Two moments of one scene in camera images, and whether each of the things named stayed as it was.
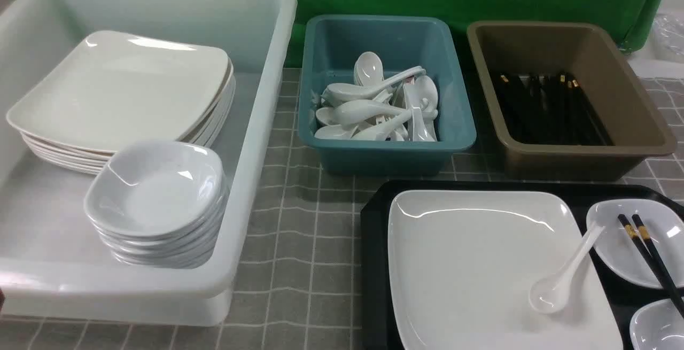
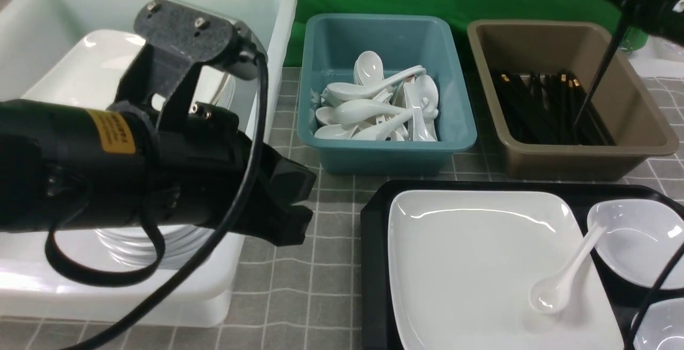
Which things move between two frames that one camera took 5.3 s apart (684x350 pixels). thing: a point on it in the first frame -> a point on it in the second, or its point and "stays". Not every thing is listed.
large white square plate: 464,264 stays
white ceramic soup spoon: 550,294 stays
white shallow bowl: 619,248 stays
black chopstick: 652,261 -> 605,62
